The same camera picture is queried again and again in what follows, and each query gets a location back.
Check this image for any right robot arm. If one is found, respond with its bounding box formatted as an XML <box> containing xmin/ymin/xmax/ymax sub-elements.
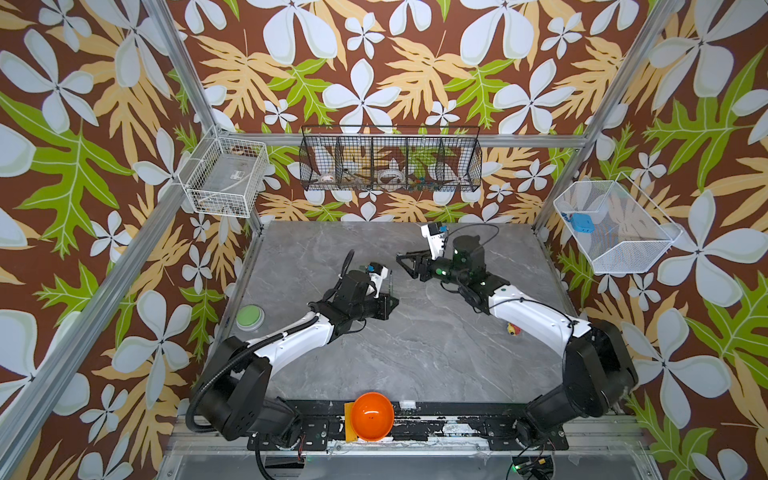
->
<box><xmin>396</xmin><ymin>222</ymin><xmax>639</xmax><ymax>447</ymax></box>

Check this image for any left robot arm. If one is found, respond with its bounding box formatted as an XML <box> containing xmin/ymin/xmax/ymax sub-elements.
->
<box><xmin>185</xmin><ymin>251</ymin><xmax>399</xmax><ymax>448</ymax></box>

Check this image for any orange bowl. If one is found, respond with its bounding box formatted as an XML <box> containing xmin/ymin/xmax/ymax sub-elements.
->
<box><xmin>348</xmin><ymin>392</ymin><xmax>395</xmax><ymax>442</ymax></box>

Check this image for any green push button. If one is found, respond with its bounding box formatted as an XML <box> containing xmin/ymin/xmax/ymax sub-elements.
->
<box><xmin>235</xmin><ymin>305</ymin><xmax>265</xmax><ymax>331</ymax></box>

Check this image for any blue object in basket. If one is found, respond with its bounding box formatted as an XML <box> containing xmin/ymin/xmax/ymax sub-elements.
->
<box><xmin>569</xmin><ymin>213</ymin><xmax>595</xmax><ymax>234</ymax></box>

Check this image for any white mesh basket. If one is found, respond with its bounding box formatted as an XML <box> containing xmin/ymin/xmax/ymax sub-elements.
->
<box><xmin>554</xmin><ymin>174</ymin><xmax>683</xmax><ymax>276</ymax></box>

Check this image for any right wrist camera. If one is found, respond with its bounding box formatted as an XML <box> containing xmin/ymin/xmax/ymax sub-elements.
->
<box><xmin>420</xmin><ymin>222</ymin><xmax>448</xmax><ymax>260</ymax></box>

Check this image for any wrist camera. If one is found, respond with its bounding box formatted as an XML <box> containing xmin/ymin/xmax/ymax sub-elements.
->
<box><xmin>420</xmin><ymin>222</ymin><xmax>448</xmax><ymax>260</ymax></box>
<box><xmin>366</xmin><ymin>262</ymin><xmax>390</xmax><ymax>298</ymax></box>

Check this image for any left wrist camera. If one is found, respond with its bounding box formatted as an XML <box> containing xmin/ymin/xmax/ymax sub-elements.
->
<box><xmin>366</xmin><ymin>262</ymin><xmax>390</xmax><ymax>298</ymax></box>

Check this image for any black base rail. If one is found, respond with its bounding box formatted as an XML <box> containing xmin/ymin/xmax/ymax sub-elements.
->
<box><xmin>251</xmin><ymin>398</ymin><xmax>570</xmax><ymax>452</ymax></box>

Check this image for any black wire basket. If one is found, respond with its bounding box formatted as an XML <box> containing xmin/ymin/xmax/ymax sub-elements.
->
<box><xmin>298</xmin><ymin>125</ymin><xmax>483</xmax><ymax>192</ymax></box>

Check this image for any white wire basket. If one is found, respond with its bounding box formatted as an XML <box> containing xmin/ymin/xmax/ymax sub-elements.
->
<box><xmin>179</xmin><ymin>128</ymin><xmax>270</xmax><ymax>218</ymax></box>

